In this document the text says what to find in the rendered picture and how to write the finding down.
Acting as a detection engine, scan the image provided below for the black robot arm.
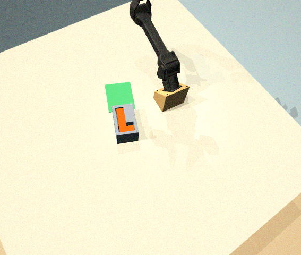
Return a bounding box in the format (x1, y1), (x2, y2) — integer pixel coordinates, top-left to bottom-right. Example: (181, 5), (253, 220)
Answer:
(129, 0), (182, 92)

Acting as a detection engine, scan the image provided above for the orange l-shaped part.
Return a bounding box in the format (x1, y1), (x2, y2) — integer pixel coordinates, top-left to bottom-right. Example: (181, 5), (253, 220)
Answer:
(116, 108), (135, 132)

